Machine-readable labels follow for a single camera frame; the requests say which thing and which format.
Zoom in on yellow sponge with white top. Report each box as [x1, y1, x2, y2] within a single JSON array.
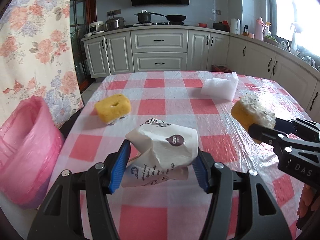
[[231, 92, 276, 132]]

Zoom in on white paper cup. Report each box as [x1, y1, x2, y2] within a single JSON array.
[[121, 118, 199, 187]]

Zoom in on pink trash bag bin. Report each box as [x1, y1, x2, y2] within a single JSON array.
[[1, 96, 63, 209]]

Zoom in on white kitchen base cabinets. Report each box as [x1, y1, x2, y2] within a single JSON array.
[[83, 25, 319, 120]]

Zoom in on person's right hand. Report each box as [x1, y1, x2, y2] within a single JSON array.
[[297, 184, 319, 231]]

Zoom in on red white checkered tablecloth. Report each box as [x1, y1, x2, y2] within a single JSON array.
[[27, 70, 313, 240]]

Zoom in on white foam block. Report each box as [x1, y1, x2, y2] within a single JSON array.
[[201, 72, 239, 101]]

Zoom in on yellow sponge with hole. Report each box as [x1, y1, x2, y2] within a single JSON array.
[[94, 94, 131, 124]]

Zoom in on dark red floor bin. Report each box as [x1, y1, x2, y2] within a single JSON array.
[[212, 65, 232, 73]]

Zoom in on pink thermos bottle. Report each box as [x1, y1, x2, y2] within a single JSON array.
[[254, 17, 265, 41]]

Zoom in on white electric kettle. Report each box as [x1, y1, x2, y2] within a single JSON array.
[[230, 18, 241, 35]]

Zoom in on red bowl on counter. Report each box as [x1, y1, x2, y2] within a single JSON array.
[[198, 23, 208, 28]]

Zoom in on floral curtain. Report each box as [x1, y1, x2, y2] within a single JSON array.
[[1, 0, 83, 127]]

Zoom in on white rice cooker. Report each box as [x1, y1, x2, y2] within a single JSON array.
[[89, 21, 105, 33]]

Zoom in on silver pressure cooker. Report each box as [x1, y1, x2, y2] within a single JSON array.
[[105, 17, 125, 31]]

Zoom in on black frying pan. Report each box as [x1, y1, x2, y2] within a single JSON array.
[[165, 15, 187, 23]]

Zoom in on black saucepan with lid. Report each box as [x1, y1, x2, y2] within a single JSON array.
[[136, 10, 164, 24]]

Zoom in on red framed glass door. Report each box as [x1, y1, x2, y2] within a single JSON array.
[[70, 0, 97, 92]]

